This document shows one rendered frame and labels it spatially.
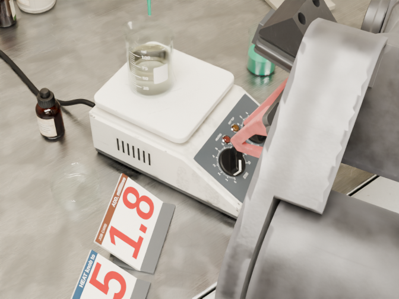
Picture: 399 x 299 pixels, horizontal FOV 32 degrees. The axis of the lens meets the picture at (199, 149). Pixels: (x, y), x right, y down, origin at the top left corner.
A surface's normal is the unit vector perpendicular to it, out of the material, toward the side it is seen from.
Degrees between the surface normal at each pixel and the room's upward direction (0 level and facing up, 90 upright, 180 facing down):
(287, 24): 91
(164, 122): 0
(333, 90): 37
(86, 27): 0
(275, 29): 91
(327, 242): 19
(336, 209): 12
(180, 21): 0
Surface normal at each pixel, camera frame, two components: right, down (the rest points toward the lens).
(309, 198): -0.23, -0.12
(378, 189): 0.02, -0.65
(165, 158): -0.51, 0.64
